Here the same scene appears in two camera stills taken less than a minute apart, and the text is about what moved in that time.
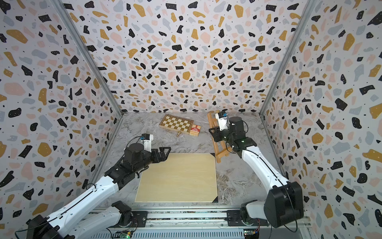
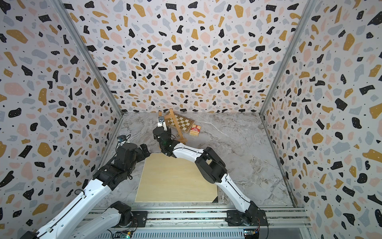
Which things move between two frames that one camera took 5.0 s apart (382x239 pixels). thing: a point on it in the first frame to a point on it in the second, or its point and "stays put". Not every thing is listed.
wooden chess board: (176, 124) stays put
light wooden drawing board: (184, 177) stays put
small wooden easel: (221, 151) to (182, 138)
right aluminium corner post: (306, 14) stays put
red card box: (195, 130) stays put
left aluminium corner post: (67, 14) stays put
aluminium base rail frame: (190, 223) stays put
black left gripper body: (154, 157) to (141, 156)
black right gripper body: (224, 136) to (154, 131)
